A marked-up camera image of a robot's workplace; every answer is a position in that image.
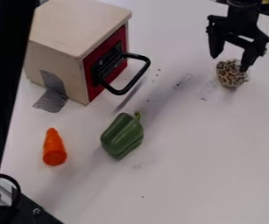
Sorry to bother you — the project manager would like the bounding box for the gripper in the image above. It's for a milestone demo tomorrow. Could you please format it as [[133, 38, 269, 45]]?
[[205, 0, 269, 74]]

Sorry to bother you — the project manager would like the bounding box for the plush leopard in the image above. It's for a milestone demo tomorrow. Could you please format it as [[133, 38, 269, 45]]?
[[215, 59, 251, 88]]

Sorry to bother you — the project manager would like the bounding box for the drawer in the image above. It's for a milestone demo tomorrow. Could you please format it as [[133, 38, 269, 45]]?
[[81, 24, 152, 103]]

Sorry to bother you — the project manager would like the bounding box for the green toy pepper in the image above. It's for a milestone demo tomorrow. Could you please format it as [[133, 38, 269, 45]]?
[[98, 111, 146, 161]]

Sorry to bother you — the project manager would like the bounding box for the cabinet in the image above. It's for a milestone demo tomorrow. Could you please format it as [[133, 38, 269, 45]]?
[[23, 0, 133, 107]]

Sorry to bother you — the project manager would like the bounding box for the grey tape piece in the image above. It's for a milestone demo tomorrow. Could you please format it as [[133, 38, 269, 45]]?
[[32, 69, 70, 114]]

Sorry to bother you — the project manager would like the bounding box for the orange toy carrot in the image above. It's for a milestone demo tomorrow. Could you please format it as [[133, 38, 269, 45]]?
[[41, 127, 69, 167]]

